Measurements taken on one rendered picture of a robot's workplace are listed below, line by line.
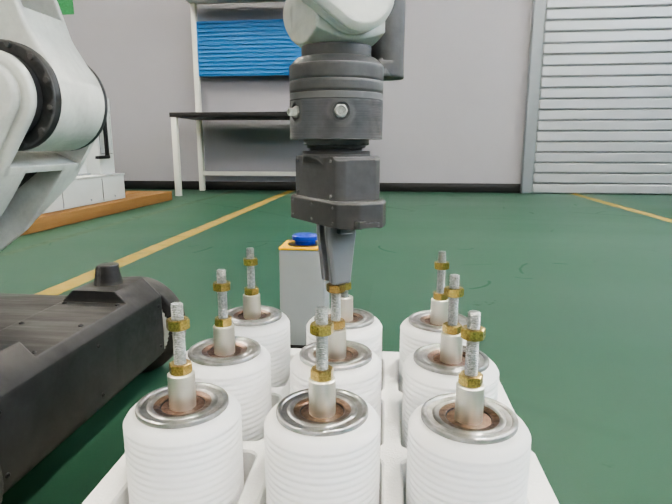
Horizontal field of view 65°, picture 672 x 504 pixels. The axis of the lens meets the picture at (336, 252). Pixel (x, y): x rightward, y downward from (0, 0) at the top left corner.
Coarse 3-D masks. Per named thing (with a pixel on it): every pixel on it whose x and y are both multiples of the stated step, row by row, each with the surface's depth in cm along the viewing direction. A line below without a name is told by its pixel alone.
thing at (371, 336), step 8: (312, 320) 66; (376, 320) 66; (360, 328) 63; (368, 328) 63; (376, 328) 64; (312, 336) 64; (352, 336) 62; (360, 336) 62; (368, 336) 63; (376, 336) 64; (368, 344) 63; (376, 344) 64; (376, 352) 64
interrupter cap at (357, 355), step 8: (312, 344) 57; (352, 344) 57; (360, 344) 57; (304, 352) 55; (312, 352) 55; (352, 352) 55; (360, 352) 55; (368, 352) 55; (304, 360) 53; (312, 360) 53; (328, 360) 54; (336, 360) 54; (344, 360) 54; (352, 360) 53; (360, 360) 53; (368, 360) 53; (336, 368) 51; (344, 368) 51; (352, 368) 51
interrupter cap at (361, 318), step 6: (330, 312) 68; (354, 312) 68; (360, 312) 68; (366, 312) 68; (354, 318) 67; (360, 318) 66; (366, 318) 66; (372, 318) 65; (348, 324) 64; (354, 324) 64; (360, 324) 63; (366, 324) 64
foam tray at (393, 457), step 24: (384, 360) 71; (288, 384) 64; (384, 384) 64; (384, 408) 58; (384, 432) 53; (264, 456) 49; (384, 456) 49; (120, 480) 46; (264, 480) 46; (384, 480) 46; (528, 480) 46
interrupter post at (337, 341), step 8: (344, 328) 54; (328, 336) 54; (336, 336) 53; (344, 336) 54; (328, 344) 54; (336, 344) 53; (344, 344) 54; (328, 352) 54; (336, 352) 54; (344, 352) 54
